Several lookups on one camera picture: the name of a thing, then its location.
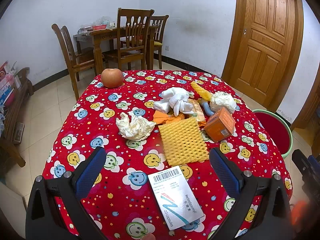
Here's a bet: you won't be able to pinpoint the orange snack wrapper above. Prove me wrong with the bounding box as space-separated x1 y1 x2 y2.
187 99 206 127

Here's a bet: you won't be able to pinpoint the white medicine box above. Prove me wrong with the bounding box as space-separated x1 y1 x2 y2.
148 166 206 232

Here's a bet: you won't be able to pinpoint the red smiley-flower tablecloth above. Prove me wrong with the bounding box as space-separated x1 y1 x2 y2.
43 70 292 239

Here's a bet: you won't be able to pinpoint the wooden door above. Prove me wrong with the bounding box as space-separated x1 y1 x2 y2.
222 0 304 112

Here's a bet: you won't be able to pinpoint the blue plastic tube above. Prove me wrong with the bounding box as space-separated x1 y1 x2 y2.
199 98 215 116

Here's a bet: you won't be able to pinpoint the white crumpled paper ball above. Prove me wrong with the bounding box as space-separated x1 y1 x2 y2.
210 91 236 114

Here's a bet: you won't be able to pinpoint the red green-rimmed trash bin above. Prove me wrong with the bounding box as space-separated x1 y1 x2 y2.
253 109 293 159

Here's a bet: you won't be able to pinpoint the orange paper scrap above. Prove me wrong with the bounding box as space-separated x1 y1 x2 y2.
153 111 185 125

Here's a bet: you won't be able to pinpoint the clutter on dining table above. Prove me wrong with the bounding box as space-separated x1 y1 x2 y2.
77 16 116 35

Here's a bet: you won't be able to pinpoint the middle wooden chair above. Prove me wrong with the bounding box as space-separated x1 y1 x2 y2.
103 8 154 70

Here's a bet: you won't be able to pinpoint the wooden chair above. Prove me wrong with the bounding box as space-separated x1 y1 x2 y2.
103 8 154 70
120 15 169 69
52 23 97 100

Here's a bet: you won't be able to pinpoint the left wooden chair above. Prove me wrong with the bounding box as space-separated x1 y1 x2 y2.
52 23 97 100

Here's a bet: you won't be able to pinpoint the yellow foam fruit net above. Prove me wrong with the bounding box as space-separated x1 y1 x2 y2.
159 118 209 166

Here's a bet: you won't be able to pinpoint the red-yellow apple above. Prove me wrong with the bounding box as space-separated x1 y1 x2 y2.
101 68 124 88

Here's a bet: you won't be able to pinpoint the yellow foam net strip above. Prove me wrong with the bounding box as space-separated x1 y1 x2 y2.
190 81 213 101

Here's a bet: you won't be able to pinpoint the white crumpled cloth wad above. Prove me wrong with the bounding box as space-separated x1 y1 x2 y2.
153 87 194 116

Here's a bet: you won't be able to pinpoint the orange cardboard box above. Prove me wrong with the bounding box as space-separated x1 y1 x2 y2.
204 107 235 142

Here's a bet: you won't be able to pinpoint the rear wooden chair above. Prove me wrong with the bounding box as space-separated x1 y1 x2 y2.
120 15 169 69

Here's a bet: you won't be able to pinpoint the wooden dining table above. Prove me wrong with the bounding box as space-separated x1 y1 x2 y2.
73 26 158 74

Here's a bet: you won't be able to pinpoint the wooden bench left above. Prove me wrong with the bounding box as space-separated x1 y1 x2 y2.
1 67 33 177

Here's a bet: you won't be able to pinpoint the crumpled cream tissue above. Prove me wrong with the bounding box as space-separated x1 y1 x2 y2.
116 111 156 141

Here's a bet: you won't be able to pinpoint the stacked boxes on bench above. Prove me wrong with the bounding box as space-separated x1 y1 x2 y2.
1 61 21 105

